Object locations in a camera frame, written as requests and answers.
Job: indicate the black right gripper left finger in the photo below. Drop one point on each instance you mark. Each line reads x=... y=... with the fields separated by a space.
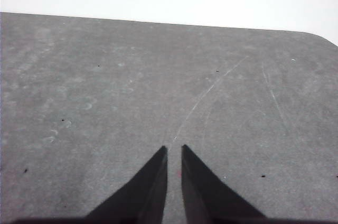
x=142 y=195

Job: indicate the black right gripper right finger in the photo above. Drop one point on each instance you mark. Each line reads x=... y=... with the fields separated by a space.
x=208 y=197

